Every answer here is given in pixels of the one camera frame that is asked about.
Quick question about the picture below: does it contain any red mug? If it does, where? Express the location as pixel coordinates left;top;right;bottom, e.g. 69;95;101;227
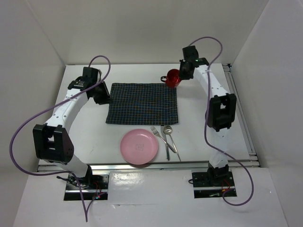
160;69;182;88

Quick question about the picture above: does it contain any dark checked cloth napkin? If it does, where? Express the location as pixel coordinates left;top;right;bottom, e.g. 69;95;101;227
106;83;178;125

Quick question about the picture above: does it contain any pink plate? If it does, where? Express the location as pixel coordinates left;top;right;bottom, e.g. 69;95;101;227
120;129;158;165

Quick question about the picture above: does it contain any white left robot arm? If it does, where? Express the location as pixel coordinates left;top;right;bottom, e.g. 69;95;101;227
33;67;110;189

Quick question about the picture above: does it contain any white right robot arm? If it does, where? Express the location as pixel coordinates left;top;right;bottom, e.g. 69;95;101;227
179;45;237;186

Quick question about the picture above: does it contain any silver fork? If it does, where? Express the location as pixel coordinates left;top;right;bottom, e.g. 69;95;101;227
151;126;176;153

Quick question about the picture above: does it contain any silver spoon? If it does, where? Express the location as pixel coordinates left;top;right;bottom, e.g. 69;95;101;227
164;125;181;161

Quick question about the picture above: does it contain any silver knife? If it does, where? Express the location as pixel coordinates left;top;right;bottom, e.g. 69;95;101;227
160;125;171;161

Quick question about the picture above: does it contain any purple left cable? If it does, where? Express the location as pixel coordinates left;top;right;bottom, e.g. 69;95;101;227
9;55;111;222

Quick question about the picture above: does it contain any purple cable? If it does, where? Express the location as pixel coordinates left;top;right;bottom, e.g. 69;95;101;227
189;36;256;206
9;55;111;222

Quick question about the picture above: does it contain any aluminium right rail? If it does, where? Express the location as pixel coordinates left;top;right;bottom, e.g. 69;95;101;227
222;64;257;157

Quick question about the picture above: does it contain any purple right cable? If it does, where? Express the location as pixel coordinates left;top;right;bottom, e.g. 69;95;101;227
189;36;256;206

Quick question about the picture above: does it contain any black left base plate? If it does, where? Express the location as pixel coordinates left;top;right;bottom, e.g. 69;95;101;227
66;174;109;192

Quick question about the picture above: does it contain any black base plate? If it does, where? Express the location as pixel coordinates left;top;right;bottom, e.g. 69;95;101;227
188;172;235;188
66;174;109;192

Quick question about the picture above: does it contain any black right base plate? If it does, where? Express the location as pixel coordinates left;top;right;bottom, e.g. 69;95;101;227
188;172;235;188

